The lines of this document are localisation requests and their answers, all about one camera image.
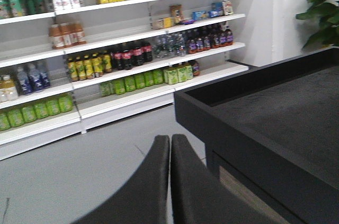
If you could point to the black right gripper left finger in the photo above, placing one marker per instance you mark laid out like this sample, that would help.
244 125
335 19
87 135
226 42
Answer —
143 197

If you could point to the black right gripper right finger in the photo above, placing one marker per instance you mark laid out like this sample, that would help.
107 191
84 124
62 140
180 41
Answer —
199 197

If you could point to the white store shelving unit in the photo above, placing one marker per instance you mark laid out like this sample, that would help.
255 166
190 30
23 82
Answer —
56 36

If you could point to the black wooden fruit display table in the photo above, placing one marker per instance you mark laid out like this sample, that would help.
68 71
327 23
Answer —
275 129

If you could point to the green potted plant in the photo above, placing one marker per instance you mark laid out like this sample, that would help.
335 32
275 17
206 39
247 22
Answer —
326 13

